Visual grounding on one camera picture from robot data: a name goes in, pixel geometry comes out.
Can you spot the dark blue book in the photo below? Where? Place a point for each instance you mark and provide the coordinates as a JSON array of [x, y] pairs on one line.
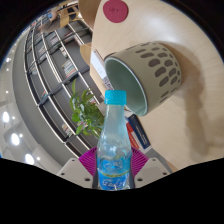
[[140, 131]]

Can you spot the red book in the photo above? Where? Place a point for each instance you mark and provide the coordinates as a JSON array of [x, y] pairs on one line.
[[132, 136]]

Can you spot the grey-green mug with oval pattern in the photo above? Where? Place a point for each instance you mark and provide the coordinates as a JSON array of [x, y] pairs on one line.
[[156, 73]]

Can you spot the flat round red coaster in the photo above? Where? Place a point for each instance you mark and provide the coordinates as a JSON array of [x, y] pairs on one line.
[[115, 10]]

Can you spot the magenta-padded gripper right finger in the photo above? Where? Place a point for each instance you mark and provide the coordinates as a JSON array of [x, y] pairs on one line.
[[151, 170]]

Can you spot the grey shelf unit with books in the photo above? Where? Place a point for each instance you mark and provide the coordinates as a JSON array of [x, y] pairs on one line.
[[50, 66]]

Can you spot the group of round ceiling lights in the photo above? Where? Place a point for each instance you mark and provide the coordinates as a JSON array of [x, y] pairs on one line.
[[15, 138]]

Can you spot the clear bottle with blue cap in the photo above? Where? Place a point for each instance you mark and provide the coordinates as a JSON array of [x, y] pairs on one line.
[[114, 146]]

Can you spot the potted green leafy plant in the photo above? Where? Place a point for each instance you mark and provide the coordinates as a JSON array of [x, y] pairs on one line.
[[85, 113]]

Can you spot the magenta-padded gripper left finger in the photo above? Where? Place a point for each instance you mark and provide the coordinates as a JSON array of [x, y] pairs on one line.
[[75, 171]]

